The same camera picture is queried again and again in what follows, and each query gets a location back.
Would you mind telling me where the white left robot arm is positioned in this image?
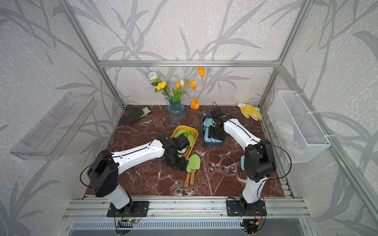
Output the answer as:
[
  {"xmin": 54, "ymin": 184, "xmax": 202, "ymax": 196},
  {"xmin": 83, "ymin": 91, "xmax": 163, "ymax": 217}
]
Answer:
[{"xmin": 85, "ymin": 134, "xmax": 190, "ymax": 210}]

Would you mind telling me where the blue plastic shovel rightmost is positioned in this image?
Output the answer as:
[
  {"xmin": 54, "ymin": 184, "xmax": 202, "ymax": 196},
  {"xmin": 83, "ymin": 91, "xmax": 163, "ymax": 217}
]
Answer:
[{"xmin": 240, "ymin": 155, "xmax": 245, "ymax": 171}]

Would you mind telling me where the glass flower vase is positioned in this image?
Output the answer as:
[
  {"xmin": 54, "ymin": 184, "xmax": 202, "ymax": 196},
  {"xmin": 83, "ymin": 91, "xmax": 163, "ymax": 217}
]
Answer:
[{"xmin": 168, "ymin": 100, "xmax": 185, "ymax": 123}]

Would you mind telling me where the light green square shovel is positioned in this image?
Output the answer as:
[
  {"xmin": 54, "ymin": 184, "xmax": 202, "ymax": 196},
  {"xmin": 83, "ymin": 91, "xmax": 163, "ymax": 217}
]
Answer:
[{"xmin": 174, "ymin": 130, "xmax": 195, "ymax": 147}]

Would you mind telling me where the clear plastic wall shelf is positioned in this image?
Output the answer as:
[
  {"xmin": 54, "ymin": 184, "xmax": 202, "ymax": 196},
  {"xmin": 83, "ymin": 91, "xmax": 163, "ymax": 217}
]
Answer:
[{"xmin": 10, "ymin": 92, "xmax": 97, "ymax": 161}]

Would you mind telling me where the green shovel wooden handle right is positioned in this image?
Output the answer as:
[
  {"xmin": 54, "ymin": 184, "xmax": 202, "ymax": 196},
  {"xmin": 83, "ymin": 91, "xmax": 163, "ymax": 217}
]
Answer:
[{"xmin": 187, "ymin": 154, "xmax": 201, "ymax": 185}]

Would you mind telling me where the aluminium frame rail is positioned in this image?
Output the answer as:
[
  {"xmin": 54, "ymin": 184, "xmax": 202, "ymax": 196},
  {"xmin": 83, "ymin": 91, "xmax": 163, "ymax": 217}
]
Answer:
[{"xmin": 62, "ymin": 196, "xmax": 311, "ymax": 220}]

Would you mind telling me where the dark teal storage box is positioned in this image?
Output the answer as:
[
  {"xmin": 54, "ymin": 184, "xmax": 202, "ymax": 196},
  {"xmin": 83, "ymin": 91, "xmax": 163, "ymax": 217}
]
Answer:
[{"xmin": 202, "ymin": 115, "xmax": 225, "ymax": 147}]

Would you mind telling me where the light green shovel wooden handle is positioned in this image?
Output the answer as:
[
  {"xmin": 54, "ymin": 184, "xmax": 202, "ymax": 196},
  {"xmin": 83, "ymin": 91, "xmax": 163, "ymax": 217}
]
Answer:
[{"xmin": 184, "ymin": 167, "xmax": 192, "ymax": 189}]

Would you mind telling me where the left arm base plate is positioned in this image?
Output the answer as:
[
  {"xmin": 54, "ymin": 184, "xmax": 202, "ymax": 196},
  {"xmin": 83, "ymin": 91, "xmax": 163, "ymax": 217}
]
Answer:
[{"xmin": 107, "ymin": 201, "xmax": 150, "ymax": 218}]

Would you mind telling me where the yellow dotted work glove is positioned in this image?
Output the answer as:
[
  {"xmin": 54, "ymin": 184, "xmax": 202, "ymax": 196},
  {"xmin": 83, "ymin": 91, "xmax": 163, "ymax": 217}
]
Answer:
[{"xmin": 236, "ymin": 103, "xmax": 263, "ymax": 121}]

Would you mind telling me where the black green work glove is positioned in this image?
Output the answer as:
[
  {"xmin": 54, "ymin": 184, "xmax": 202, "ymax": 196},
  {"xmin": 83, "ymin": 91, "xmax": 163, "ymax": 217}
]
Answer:
[{"xmin": 120, "ymin": 106, "xmax": 151, "ymax": 124}]

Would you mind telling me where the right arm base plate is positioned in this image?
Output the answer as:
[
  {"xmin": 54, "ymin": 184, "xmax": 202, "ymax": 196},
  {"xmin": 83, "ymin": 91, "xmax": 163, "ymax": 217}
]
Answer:
[{"xmin": 226, "ymin": 197, "xmax": 267, "ymax": 217}]

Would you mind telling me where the artificial flower bouquet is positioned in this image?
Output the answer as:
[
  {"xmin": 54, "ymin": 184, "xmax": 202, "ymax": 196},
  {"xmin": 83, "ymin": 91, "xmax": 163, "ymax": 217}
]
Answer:
[{"xmin": 148, "ymin": 67, "xmax": 206, "ymax": 102}]

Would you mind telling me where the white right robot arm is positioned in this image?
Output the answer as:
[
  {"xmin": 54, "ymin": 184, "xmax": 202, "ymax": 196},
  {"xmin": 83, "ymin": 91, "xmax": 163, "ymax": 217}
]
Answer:
[{"xmin": 208, "ymin": 107, "xmax": 276, "ymax": 206}]

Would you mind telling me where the yellow storage box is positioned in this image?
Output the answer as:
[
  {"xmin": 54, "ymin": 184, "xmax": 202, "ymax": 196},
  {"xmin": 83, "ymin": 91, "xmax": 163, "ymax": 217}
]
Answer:
[{"xmin": 171, "ymin": 125, "xmax": 198, "ymax": 159}]

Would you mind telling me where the white wire mesh basket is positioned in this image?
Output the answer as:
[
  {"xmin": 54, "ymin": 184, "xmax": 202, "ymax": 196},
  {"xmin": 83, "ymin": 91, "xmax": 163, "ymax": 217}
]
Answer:
[{"xmin": 268, "ymin": 90, "xmax": 331, "ymax": 163}]

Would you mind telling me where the blue shovel pair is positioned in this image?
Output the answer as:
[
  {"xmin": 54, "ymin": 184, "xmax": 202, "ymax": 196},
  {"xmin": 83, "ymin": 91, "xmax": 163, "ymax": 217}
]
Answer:
[{"xmin": 203, "ymin": 117, "xmax": 213, "ymax": 131}]

